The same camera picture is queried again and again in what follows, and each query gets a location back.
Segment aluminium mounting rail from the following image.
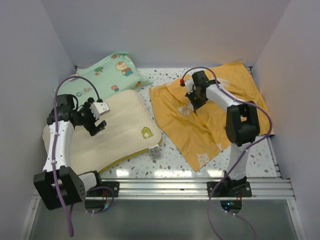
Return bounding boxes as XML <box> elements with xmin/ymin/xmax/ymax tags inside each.
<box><xmin>102</xmin><ymin>178</ymin><xmax>295</xmax><ymax>200</ymax></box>

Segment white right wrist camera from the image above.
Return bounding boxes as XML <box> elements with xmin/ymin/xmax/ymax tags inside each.
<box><xmin>180</xmin><ymin>78</ymin><xmax>196</xmax><ymax>94</ymax></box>

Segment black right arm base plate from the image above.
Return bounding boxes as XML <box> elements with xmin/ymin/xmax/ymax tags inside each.
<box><xmin>212</xmin><ymin>181</ymin><xmax>253</xmax><ymax>198</ymax></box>

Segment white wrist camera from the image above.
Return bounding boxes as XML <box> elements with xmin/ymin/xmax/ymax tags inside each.
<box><xmin>180</xmin><ymin>78</ymin><xmax>196</xmax><ymax>94</ymax></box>
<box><xmin>89</xmin><ymin>101</ymin><xmax>110</xmax><ymax>120</ymax></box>

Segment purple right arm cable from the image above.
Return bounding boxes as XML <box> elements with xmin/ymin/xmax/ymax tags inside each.
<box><xmin>181</xmin><ymin>66</ymin><xmax>273</xmax><ymax>240</ymax></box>

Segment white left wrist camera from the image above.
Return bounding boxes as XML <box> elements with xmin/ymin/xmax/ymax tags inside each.
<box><xmin>89</xmin><ymin>101</ymin><xmax>110</xmax><ymax>120</ymax></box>

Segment cream quilted pillow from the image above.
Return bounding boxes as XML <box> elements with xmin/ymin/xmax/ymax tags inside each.
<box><xmin>42</xmin><ymin>90</ymin><xmax>162</xmax><ymax>175</ymax></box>

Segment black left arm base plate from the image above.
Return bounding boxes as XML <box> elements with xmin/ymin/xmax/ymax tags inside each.
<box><xmin>86</xmin><ymin>181</ymin><xmax>120</xmax><ymax>198</ymax></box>

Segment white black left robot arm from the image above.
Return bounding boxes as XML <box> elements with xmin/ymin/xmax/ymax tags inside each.
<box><xmin>33</xmin><ymin>94</ymin><xmax>110</xmax><ymax>210</ymax></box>

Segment orange mickey mouse pillowcase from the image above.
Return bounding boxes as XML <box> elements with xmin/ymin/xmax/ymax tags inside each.
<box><xmin>149</xmin><ymin>60</ymin><xmax>269</xmax><ymax>171</ymax></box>

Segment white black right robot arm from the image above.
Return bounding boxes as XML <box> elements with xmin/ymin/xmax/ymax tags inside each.
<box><xmin>180</xmin><ymin>70</ymin><xmax>260</xmax><ymax>197</ymax></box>

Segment green cartoon bear pillow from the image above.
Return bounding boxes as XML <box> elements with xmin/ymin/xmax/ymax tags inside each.
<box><xmin>58</xmin><ymin>52</ymin><xmax>153</xmax><ymax>104</ymax></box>

